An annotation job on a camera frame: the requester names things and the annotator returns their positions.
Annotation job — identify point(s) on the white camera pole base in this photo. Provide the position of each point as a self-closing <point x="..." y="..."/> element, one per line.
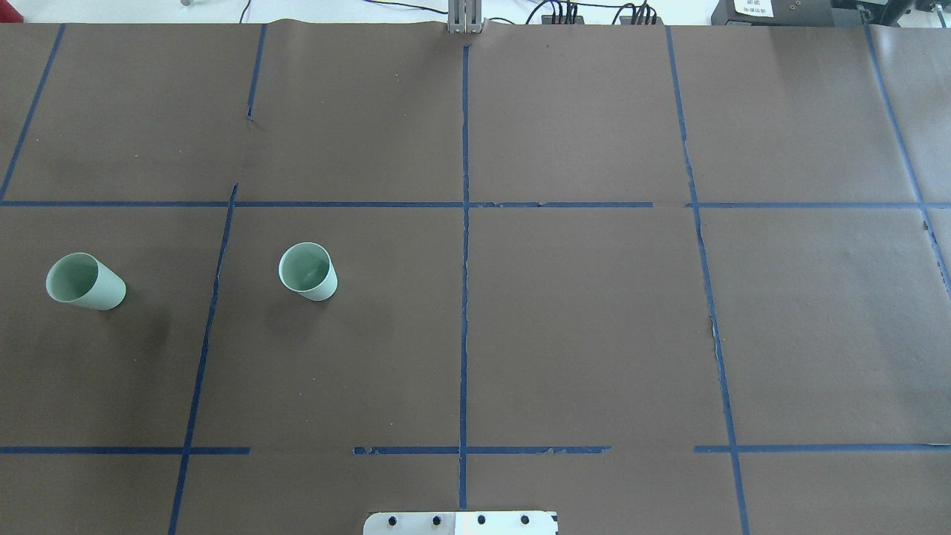
<point x="463" y="522"/>

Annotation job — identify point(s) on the aluminium frame post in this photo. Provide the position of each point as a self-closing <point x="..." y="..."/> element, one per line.
<point x="465" y="16"/>

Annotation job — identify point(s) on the brown paper table cover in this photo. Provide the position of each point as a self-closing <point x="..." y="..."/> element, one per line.
<point x="661" y="280"/>

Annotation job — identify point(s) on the left black power strip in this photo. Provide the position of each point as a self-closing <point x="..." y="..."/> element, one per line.
<point x="564" y="16"/>

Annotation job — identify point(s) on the green paper cup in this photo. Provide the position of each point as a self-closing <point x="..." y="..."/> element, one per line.
<point x="307" y="269"/>
<point x="81" y="280"/>

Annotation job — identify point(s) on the black power strip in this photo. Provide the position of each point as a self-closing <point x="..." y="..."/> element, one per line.
<point x="564" y="16"/>
<point x="637" y="15"/>

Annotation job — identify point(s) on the right black power strip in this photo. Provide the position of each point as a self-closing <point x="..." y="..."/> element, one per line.
<point x="637" y="15"/>

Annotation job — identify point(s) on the black computer box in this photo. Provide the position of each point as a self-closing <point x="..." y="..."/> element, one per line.
<point x="792" y="13"/>

